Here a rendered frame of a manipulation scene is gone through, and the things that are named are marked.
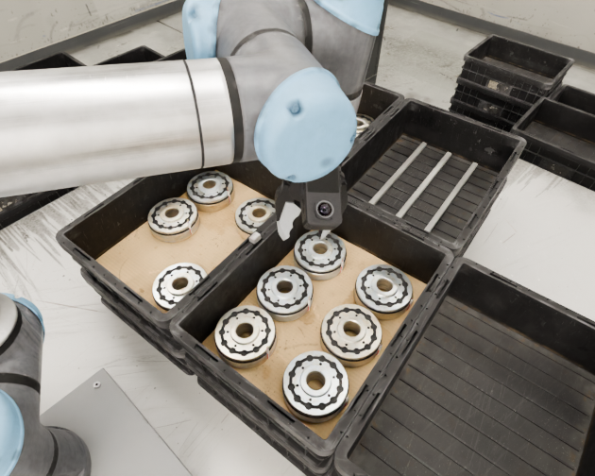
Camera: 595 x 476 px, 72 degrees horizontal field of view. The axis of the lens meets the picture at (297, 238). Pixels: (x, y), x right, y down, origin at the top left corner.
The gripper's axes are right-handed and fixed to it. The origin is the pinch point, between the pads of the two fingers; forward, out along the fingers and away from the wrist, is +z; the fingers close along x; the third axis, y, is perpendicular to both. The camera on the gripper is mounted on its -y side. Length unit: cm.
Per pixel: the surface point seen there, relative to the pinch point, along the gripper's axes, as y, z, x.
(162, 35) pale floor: 311, 108, 58
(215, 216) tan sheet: 22.6, 19.0, 13.9
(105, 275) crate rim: 2.2, 11.3, 31.8
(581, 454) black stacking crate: -32, 13, -38
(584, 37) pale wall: 227, 53, -243
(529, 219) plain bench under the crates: 23, 22, -66
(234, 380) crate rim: -18.3, 8.6, 11.2
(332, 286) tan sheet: 1.3, 16.3, -8.0
